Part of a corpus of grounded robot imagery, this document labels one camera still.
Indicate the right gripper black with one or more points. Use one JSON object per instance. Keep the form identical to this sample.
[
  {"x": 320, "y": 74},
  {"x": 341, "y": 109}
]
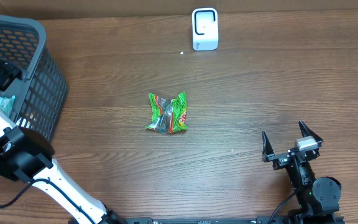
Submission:
[{"x": 280, "y": 158}]

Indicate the green snack packet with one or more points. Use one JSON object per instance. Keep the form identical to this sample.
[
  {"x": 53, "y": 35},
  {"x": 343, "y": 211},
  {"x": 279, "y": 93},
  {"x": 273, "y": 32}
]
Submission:
[{"x": 168, "y": 116}]

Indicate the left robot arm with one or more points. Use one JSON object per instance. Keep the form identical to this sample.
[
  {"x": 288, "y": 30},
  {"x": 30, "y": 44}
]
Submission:
[{"x": 27, "y": 156}]

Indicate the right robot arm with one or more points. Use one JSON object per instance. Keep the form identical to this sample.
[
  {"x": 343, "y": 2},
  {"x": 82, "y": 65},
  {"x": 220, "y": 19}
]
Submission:
[{"x": 313, "y": 201}]

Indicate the white barcode scanner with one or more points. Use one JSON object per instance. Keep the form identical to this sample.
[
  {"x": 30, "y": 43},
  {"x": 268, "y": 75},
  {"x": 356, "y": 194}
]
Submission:
[{"x": 205, "y": 30}]

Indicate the teal white pouch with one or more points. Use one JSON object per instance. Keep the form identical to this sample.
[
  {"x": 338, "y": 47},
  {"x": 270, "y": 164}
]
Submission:
[{"x": 7, "y": 105}]

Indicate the grey plastic mesh basket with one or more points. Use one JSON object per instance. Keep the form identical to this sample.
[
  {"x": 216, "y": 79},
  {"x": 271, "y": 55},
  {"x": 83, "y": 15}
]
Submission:
[{"x": 42, "y": 91}]

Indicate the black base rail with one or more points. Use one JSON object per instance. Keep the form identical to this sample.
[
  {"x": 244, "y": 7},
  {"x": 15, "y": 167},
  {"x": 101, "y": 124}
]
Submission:
[{"x": 257, "y": 220}]

